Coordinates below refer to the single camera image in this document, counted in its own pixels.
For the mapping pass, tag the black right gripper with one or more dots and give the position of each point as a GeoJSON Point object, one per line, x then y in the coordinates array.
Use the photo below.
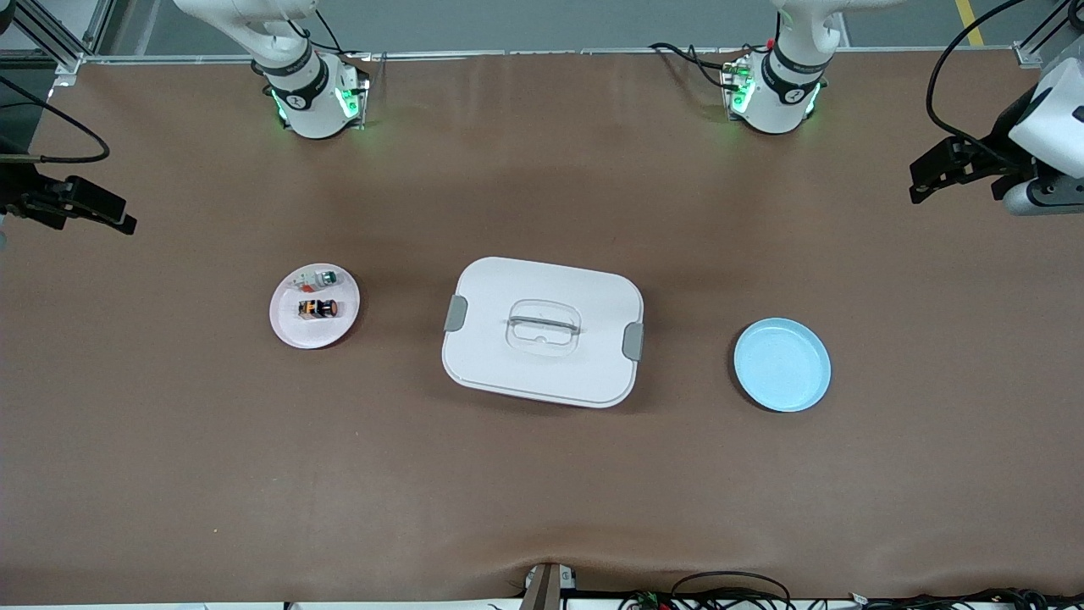
{"type": "Point", "coordinates": [19, 188]}

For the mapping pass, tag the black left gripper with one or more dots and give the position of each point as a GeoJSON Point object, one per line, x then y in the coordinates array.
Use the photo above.
{"type": "Point", "coordinates": [1002, 141]}

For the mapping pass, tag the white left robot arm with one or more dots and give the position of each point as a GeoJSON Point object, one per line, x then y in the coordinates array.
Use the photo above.
{"type": "Point", "coordinates": [788, 93]}

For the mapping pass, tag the white lidded box grey latches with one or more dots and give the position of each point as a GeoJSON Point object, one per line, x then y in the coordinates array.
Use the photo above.
{"type": "Point", "coordinates": [542, 364]}

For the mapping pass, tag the pink round plate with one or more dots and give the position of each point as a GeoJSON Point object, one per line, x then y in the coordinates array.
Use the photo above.
{"type": "Point", "coordinates": [315, 332]}

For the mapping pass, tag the light blue round plate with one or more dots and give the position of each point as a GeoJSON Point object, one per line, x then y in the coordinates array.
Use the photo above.
{"type": "Point", "coordinates": [782, 366]}

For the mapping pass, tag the brown table mat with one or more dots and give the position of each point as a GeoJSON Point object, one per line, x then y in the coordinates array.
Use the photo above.
{"type": "Point", "coordinates": [542, 491]}

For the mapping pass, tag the aluminium frame profile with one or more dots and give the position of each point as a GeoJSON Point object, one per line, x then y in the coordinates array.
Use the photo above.
{"type": "Point", "coordinates": [51, 34]}
{"type": "Point", "coordinates": [1037, 51]}

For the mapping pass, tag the silver table edge rail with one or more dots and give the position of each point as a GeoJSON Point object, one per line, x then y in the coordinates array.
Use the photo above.
{"type": "Point", "coordinates": [508, 54]}

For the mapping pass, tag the metal post with bracket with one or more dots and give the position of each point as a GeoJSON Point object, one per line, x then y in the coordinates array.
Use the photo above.
{"type": "Point", "coordinates": [546, 589]}

